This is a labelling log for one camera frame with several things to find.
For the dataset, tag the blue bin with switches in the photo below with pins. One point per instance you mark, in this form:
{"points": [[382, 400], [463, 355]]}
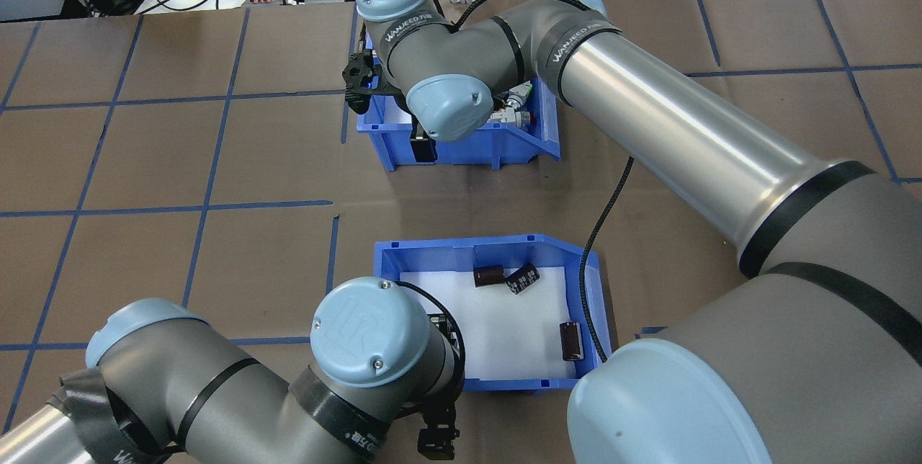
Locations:
{"points": [[475, 150]]}

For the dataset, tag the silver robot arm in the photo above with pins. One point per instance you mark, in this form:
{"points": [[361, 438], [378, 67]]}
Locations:
{"points": [[216, 392], [684, 125]]}

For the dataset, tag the black flat box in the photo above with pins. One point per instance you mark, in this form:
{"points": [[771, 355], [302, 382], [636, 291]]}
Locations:
{"points": [[36, 6]]}

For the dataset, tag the white foam bin liner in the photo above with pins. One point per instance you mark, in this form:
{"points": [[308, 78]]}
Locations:
{"points": [[504, 334], [395, 112]]}

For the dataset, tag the dark brown cylindrical capacitor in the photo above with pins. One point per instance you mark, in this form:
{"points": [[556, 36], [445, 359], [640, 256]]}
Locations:
{"points": [[522, 279], [488, 277], [571, 341]]}

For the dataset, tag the blue bin with capacitors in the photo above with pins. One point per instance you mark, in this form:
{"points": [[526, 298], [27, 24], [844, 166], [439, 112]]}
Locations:
{"points": [[461, 251]]}

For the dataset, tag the white green push button switch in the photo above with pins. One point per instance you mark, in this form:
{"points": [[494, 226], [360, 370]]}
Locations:
{"points": [[517, 118]]}

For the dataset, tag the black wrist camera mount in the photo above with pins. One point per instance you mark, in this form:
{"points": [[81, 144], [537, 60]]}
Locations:
{"points": [[358, 78], [437, 442]]}

